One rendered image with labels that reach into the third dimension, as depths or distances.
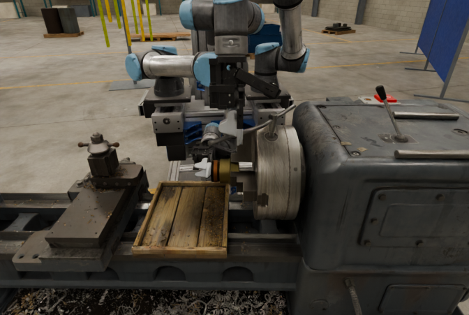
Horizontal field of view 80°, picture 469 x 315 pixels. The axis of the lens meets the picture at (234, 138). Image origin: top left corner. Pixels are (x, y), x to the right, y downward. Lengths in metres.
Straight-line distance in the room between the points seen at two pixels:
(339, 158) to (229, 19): 0.42
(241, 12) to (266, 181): 0.44
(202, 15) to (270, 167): 0.44
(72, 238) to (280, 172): 0.65
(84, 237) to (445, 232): 1.04
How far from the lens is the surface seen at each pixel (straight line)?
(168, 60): 1.17
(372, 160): 0.77
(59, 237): 1.03
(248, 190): 0.83
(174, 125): 1.33
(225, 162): 0.92
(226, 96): 0.64
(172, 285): 1.13
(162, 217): 1.10
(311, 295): 1.10
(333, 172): 0.73
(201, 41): 1.54
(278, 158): 0.81
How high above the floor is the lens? 1.62
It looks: 28 degrees down
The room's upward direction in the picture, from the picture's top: straight up
